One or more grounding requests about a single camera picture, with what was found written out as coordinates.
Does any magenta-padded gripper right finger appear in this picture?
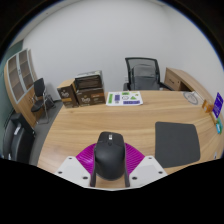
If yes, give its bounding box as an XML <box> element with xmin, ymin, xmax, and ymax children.
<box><xmin>123</xmin><ymin>142</ymin><xmax>168</xmax><ymax>188</ymax></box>

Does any dark grey mouse pad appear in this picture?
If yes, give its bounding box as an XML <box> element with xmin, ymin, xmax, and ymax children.
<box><xmin>154</xmin><ymin>121</ymin><xmax>201</xmax><ymax>169</ymax></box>

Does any black leather armchair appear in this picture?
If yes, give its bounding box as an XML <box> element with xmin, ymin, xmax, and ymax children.
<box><xmin>2</xmin><ymin>112</ymin><xmax>36</xmax><ymax>165</ymax></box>

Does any purple card box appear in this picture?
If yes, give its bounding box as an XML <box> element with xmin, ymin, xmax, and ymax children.
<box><xmin>212</xmin><ymin>92</ymin><xmax>224</xmax><ymax>119</ymax></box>

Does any wooden shelf cabinet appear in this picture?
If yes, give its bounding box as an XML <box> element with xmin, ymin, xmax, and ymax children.
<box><xmin>3</xmin><ymin>48</ymin><xmax>39</xmax><ymax>129</ymax></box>

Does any orange box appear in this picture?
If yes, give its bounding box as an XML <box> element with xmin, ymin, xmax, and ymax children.
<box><xmin>201</xmin><ymin>99</ymin><xmax>214</xmax><ymax>114</ymax></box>

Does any black computer mouse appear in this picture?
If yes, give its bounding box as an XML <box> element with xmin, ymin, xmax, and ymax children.
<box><xmin>93</xmin><ymin>131</ymin><xmax>127</xmax><ymax>182</ymax></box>

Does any wooden side desk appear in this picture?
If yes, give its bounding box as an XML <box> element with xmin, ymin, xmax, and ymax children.
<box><xmin>164</xmin><ymin>67</ymin><xmax>214</xmax><ymax>103</ymax></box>

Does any black cardboard box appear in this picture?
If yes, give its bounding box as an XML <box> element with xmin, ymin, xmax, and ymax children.
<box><xmin>74</xmin><ymin>70</ymin><xmax>104</xmax><ymax>91</ymax></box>

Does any black visitor chair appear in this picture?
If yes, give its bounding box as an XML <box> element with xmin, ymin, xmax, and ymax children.
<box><xmin>30</xmin><ymin>77</ymin><xmax>56</xmax><ymax>124</ymax></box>

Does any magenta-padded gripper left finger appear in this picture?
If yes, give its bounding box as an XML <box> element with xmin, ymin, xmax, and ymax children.
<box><xmin>54</xmin><ymin>142</ymin><xmax>98</xmax><ymax>188</ymax></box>

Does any black mesh office chair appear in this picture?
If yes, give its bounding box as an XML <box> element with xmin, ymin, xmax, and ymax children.
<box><xmin>123</xmin><ymin>57</ymin><xmax>174</xmax><ymax>92</ymax></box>

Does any white printed sheet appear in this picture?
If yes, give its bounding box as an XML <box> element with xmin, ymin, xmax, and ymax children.
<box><xmin>105</xmin><ymin>90</ymin><xmax>144</xmax><ymax>107</ymax></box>

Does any green box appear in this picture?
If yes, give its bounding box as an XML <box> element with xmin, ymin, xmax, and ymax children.
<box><xmin>215</xmin><ymin>118</ymin><xmax>224</xmax><ymax>135</ymax></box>

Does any round white disc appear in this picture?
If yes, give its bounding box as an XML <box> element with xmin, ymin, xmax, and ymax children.
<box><xmin>182</xmin><ymin>91</ymin><xmax>200</xmax><ymax>106</ymax></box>

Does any small brown cardboard box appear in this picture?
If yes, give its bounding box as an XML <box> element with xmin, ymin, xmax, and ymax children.
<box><xmin>56</xmin><ymin>79</ymin><xmax>80</xmax><ymax>109</ymax></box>

